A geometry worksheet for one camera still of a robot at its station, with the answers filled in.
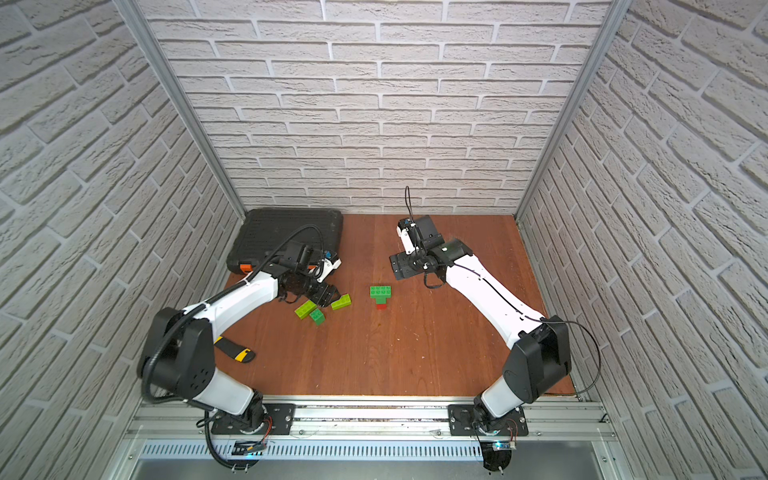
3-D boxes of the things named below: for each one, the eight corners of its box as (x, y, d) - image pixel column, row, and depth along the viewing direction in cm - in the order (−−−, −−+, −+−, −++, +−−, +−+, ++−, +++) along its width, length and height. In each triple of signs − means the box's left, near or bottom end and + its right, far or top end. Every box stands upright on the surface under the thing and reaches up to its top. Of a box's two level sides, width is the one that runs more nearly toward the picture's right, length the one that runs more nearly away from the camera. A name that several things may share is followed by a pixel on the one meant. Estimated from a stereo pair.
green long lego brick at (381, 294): (371, 308, 95) (370, 295, 88) (371, 300, 97) (370, 286, 90) (391, 309, 95) (391, 295, 88) (391, 300, 97) (391, 286, 90)
